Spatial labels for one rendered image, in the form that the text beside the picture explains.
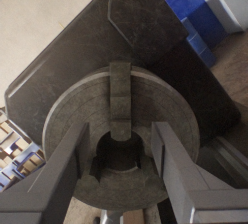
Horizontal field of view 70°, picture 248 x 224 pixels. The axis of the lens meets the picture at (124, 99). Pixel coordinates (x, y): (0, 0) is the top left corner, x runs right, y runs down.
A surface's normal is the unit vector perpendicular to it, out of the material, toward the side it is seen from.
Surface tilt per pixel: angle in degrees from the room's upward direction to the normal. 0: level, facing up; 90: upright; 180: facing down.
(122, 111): 90
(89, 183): 90
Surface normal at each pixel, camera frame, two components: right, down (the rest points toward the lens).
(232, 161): -1.00, 0.00
